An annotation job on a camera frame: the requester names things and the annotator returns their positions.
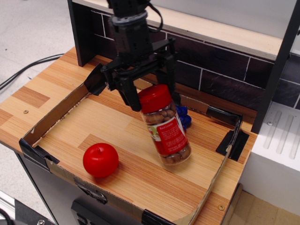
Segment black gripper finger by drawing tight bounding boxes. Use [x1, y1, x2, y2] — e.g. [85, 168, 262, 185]
[155, 48, 176, 97]
[116, 79, 141, 111]

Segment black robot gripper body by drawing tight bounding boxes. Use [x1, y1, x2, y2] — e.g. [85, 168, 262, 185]
[102, 17, 177, 90]

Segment red-lidded basil spice bottle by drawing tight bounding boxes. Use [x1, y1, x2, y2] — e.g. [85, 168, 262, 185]
[138, 84, 191, 165]

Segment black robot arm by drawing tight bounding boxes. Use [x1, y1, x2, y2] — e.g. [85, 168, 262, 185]
[101, 0, 177, 112]

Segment cardboard fence with black tape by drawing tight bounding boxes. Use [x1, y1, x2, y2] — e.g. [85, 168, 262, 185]
[15, 65, 256, 225]

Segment blue plastic grape bunch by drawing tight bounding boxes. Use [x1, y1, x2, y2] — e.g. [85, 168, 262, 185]
[176, 106, 192, 131]

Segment red plastic apple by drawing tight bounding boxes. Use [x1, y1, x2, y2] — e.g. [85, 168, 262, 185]
[83, 143, 119, 178]

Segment black device under table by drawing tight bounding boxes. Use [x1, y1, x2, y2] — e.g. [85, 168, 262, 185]
[71, 200, 142, 225]

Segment white ribbed sink unit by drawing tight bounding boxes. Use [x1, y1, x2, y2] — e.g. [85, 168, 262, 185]
[240, 102, 300, 215]

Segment black equipment bottom left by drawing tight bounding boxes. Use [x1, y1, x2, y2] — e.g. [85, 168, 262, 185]
[0, 198, 53, 225]

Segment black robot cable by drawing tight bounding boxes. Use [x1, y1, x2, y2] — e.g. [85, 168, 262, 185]
[146, 2, 164, 33]

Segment dark wooden shelf frame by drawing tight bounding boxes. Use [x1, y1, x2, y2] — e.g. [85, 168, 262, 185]
[68, 0, 300, 133]

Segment black floor cables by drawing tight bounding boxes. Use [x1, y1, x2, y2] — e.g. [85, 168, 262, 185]
[0, 53, 64, 91]

